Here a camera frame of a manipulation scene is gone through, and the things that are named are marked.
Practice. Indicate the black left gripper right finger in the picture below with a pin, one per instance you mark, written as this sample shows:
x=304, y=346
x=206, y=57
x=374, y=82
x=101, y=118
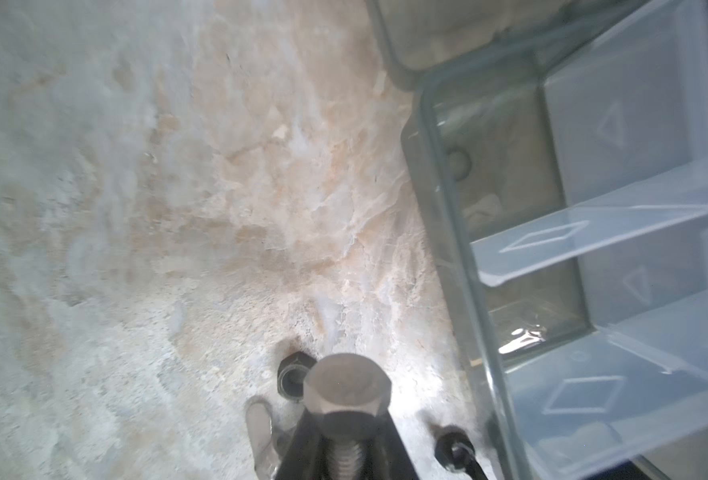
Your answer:
x=387, y=456

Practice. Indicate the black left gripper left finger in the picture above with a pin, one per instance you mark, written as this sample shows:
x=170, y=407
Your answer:
x=305, y=457

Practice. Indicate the silver hex bolt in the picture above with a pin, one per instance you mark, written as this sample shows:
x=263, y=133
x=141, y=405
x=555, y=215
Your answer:
x=348, y=395

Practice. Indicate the green plastic organizer box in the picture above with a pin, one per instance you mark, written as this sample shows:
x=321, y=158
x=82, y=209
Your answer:
x=559, y=154

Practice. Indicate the silver wing nut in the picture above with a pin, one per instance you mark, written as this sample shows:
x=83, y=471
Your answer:
x=268, y=444

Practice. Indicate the black wing nut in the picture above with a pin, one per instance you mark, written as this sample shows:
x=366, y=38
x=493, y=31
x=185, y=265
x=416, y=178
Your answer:
x=455, y=452

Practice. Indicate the black hex nut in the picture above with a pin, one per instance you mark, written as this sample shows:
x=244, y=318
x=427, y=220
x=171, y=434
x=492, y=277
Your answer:
x=291, y=374

